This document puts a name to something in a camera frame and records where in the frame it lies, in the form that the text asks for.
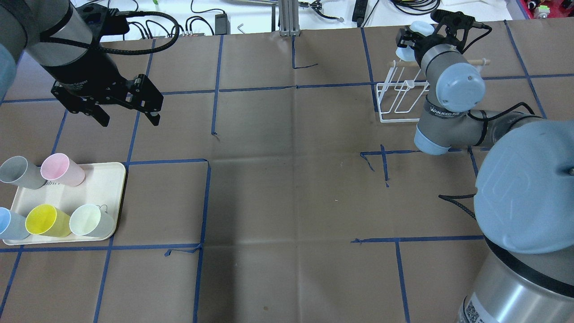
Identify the pink cup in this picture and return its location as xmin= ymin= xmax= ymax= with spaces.
xmin=40 ymin=153 xmax=86 ymax=187

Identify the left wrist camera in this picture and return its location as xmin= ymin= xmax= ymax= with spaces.
xmin=76 ymin=3 xmax=129 ymax=41

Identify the black power adapter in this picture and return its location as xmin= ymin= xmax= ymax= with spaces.
xmin=214 ymin=13 xmax=231 ymax=35

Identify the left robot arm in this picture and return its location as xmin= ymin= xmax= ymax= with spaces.
xmin=1 ymin=0 xmax=163 ymax=127

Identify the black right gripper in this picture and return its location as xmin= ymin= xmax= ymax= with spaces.
xmin=396 ymin=27 xmax=449 ymax=57

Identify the white wire cup rack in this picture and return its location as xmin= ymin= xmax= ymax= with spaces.
xmin=376 ymin=52 xmax=491 ymax=123

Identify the pale green white cup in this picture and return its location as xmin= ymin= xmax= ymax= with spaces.
xmin=69 ymin=204 xmax=115 ymax=238

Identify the aluminium frame post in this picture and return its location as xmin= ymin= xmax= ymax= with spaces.
xmin=278 ymin=0 xmax=300 ymax=37

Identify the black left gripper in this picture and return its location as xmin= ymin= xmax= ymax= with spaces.
xmin=51 ymin=67 xmax=164 ymax=127

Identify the cream plastic tray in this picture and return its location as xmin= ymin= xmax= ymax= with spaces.
xmin=3 ymin=162 xmax=126 ymax=245

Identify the light blue cup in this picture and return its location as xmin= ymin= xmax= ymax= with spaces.
xmin=396 ymin=21 xmax=435 ymax=61
xmin=0 ymin=207 xmax=30 ymax=240

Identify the yellow cup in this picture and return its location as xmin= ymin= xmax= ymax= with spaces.
xmin=25 ymin=204 xmax=71 ymax=237

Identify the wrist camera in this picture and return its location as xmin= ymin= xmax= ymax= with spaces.
xmin=76 ymin=3 xmax=129 ymax=41
xmin=430 ymin=9 xmax=476 ymax=37

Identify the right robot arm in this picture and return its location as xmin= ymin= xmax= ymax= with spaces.
xmin=396 ymin=21 xmax=573 ymax=323

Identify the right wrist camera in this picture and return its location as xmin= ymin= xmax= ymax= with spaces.
xmin=430 ymin=9 xmax=476 ymax=37

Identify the grey cup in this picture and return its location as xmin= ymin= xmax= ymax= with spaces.
xmin=0 ymin=156 xmax=47 ymax=189

